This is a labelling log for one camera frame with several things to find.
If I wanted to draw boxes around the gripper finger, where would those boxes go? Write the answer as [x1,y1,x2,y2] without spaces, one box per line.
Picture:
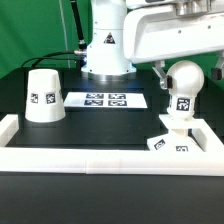
[152,60,172,90]
[211,50,224,80]

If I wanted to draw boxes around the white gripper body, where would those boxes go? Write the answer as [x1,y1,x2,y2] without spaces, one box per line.
[123,6,224,64]

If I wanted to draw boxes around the white lamp bulb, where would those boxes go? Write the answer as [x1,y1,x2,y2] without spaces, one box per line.
[167,60,204,119]

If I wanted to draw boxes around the white lamp base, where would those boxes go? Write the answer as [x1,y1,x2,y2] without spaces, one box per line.
[147,114,202,153]

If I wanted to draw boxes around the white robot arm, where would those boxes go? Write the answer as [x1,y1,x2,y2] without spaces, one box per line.
[82,0,224,89]

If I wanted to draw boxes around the white lamp shade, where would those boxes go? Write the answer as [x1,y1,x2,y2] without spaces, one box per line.
[25,69,65,123]

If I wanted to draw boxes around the white marker sheet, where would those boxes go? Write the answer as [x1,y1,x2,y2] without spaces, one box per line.
[64,92,147,109]

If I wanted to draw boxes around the black hose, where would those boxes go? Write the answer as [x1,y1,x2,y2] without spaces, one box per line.
[69,0,88,51]

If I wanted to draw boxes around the black cable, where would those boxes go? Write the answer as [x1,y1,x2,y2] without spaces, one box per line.
[20,50,88,69]

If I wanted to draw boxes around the white U-shaped frame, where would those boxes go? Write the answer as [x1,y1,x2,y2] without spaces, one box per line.
[0,114,224,176]

